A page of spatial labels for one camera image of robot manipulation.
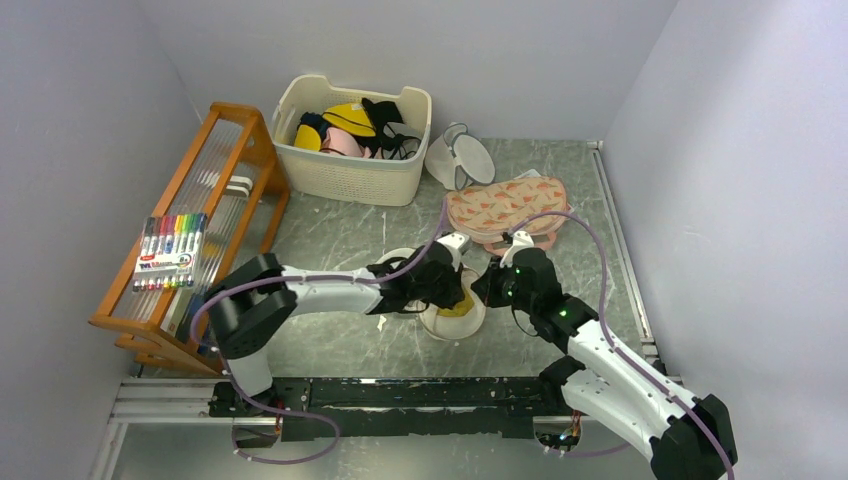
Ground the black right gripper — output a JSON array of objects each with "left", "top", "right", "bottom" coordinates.
[{"left": 471, "top": 255, "right": 537, "bottom": 315}]

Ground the white mesh laundry bag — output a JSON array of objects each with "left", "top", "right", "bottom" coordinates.
[{"left": 367, "top": 242, "right": 485, "bottom": 341}]

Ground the black bra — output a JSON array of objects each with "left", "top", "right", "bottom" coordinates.
[{"left": 375, "top": 122, "right": 422, "bottom": 160}]

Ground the yellow bra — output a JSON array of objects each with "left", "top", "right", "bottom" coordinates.
[{"left": 437, "top": 287, "right": 475, "bottom": 318}]

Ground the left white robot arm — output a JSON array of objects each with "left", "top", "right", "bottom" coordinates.
[{"left": 199, "top": 241, "right": 465, "bottom": 416}]

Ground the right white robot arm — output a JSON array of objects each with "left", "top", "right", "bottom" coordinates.
[{"left": 471, "top": 248, "right": 738, "bottom": 479}]

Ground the pink floral laundry bag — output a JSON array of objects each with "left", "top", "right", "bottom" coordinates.
[{"left": 445, "top": 176, "right": 570, "bottom": 255}]

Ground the white blue-trimmed mesh bag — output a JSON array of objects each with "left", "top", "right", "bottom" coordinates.
[{"left": 424, "top": 122, "right": 496, "bottom": 191}]

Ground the cream plastic laundry basket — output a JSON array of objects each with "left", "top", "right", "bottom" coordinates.
[{"left": 270, "top": 74, "right": 432, "bottom": 206}]

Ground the pink garment in basket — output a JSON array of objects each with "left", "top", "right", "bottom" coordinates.
[{"left": 319, "top": 127, "right": 373, "bottom": 158}]

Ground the black garment in basket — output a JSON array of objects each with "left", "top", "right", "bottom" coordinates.
[{"left": 361, "top": 98, "right": 405, "bottom": 134}]

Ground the yellow garment in basket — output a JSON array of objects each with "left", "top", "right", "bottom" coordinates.
[{"left": 293, "top": 102, "right": 376, "bottom": 153}]

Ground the coloured marker pen pack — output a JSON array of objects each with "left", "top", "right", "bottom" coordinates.
[{"left": 131, "top": 213, "right": 208, "bottom": 293}]

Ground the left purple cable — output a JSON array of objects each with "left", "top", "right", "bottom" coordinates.
[{"left": 189, "top": 198, "right": 450, "bottom": 359}]

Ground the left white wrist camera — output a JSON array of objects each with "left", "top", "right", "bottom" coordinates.
[{"left": 436, "top": 232, "right": 472, "bottom": 271}]

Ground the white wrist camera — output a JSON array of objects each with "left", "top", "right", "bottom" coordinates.
[
  {"left": 500, "top": 230, "right": 535, "bottom": 268},
  {"left": 436, "top": 232, "right": 472, "bottom": 271}
]

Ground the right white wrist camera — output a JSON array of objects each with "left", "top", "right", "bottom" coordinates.
[{"left": 500, "top": 230, "right": 535, "bottom": 268}]

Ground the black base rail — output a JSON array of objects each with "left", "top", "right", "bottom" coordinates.
[{"left": 208, "top": 377, "right": 572, "bottom": 442}]

